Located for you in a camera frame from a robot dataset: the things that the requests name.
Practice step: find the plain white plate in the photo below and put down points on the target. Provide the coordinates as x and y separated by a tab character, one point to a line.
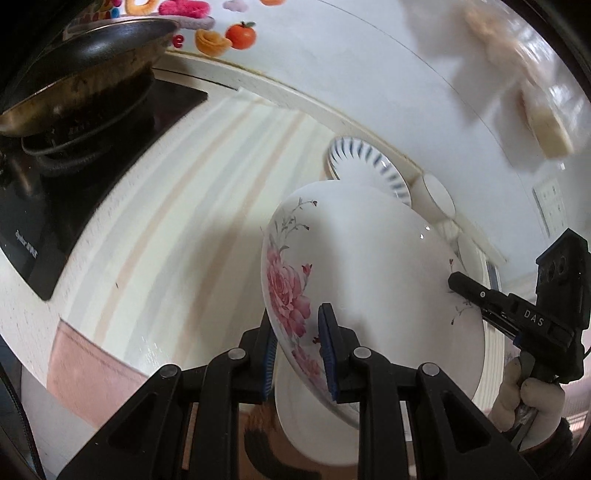
318	438

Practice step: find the black glass gas stove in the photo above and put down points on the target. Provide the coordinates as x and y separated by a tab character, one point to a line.
27	240

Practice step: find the white wall socket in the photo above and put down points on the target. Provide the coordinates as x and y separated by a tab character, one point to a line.
551	205

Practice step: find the person's right forearm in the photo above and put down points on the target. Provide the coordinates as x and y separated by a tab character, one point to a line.
554	438

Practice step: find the white bowl blue rim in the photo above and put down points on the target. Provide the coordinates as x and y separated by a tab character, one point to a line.
468	251
438	194

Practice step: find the colourful wall stickers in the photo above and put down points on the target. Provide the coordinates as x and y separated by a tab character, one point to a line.
240	36

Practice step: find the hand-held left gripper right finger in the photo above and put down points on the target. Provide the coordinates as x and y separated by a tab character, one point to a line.
330	350

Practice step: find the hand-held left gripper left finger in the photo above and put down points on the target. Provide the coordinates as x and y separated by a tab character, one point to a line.
268	369

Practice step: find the plastic bag with buns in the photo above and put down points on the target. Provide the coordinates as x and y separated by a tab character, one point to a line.
466	55

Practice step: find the plastic bag with pale block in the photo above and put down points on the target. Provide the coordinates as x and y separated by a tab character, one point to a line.
549	129

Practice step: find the striped table cover pink border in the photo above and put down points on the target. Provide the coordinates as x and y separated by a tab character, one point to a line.
194	207

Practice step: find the person's right hand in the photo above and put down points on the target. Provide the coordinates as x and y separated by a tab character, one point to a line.
538	401

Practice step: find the blue striped plate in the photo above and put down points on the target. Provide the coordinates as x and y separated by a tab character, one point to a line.
364	159

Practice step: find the dark frying pan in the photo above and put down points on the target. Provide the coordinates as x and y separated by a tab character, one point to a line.
92	60

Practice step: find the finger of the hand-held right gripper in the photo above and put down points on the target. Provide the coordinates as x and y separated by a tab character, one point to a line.
471	288
501	330

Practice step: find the floral white plate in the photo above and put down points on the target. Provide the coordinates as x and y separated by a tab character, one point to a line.
383	258

